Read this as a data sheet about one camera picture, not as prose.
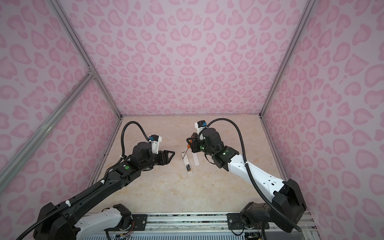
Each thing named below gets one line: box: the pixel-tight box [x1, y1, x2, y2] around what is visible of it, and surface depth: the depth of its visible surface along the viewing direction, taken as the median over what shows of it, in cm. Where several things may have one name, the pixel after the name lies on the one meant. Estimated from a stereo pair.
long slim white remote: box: [181, 151, 193, 174], surface depth 92 cm
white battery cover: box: [192, 152, 200, 166], surface depth 97 cm
